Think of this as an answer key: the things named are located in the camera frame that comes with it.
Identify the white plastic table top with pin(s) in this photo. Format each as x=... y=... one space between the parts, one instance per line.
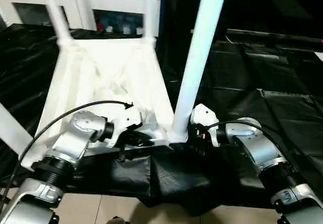
x=106 y=67

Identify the white plastic table leg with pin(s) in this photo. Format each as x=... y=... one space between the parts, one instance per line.
x=55 y=12
x=202 y=47
x=12 y=130
x=149 y=12

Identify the black plastic mat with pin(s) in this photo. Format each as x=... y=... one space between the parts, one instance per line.
x=272 y=93

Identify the black bar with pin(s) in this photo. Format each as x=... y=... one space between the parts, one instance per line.
x=277 y=35

